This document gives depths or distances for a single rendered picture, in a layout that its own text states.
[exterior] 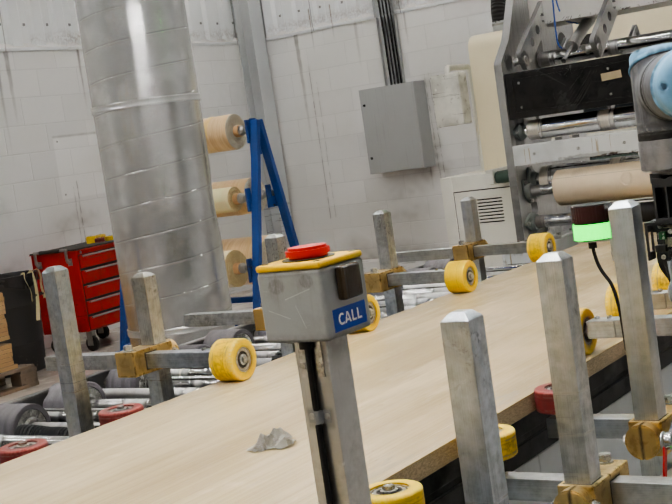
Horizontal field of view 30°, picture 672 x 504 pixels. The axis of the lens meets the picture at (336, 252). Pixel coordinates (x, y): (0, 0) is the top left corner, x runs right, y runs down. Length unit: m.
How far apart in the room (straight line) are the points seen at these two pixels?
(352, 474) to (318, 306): 0.16
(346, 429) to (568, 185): 3.25
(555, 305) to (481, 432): 0.27
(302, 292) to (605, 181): 3.24
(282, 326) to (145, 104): 4.38
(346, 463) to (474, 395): 0.26
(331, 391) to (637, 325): 0.77
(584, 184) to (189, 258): 1.94
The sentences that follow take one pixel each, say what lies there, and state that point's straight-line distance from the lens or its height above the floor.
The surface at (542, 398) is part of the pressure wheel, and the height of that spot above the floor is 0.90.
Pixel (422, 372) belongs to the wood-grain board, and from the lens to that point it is 2.20.
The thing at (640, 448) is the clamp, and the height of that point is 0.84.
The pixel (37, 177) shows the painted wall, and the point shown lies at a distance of 10.52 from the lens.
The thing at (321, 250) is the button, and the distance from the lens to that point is 1.10.
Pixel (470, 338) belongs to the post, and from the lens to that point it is 1.33.
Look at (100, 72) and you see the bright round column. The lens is 5.55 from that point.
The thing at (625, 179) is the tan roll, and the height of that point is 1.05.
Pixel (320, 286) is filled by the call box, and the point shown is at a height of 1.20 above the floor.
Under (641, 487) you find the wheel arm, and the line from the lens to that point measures 1.63.
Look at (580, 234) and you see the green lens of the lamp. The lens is 1.79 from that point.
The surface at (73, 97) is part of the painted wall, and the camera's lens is 10.91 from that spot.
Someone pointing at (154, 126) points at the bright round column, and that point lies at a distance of 5.46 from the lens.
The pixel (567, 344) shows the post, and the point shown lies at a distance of 1.56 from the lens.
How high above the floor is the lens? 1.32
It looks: 5 degrees down
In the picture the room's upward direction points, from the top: 8 degrees counter-clockwise
